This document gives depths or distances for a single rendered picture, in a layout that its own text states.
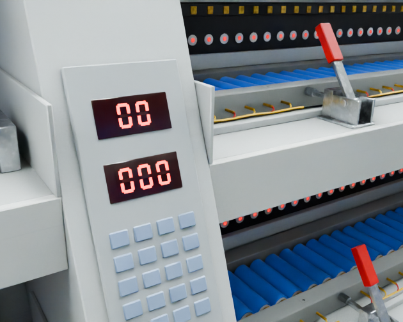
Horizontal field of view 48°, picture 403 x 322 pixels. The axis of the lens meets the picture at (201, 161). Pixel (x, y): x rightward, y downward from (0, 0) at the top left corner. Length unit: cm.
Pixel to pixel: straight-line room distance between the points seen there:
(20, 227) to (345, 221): 43
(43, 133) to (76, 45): 5
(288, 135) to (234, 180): 7
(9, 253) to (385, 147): 30
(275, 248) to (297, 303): 10
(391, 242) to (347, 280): 11
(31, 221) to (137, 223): 6
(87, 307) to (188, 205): 8
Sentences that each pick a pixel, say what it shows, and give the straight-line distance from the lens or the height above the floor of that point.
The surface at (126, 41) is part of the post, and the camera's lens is 28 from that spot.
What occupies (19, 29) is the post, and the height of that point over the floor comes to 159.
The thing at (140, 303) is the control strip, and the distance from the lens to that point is 27.
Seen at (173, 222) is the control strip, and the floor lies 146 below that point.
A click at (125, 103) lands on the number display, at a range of 26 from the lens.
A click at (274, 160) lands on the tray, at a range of 32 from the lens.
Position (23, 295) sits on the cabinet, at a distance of 46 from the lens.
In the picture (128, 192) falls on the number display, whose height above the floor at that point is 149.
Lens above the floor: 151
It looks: 3 degrees down
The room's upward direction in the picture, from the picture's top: 10 degrees counter-clockwise
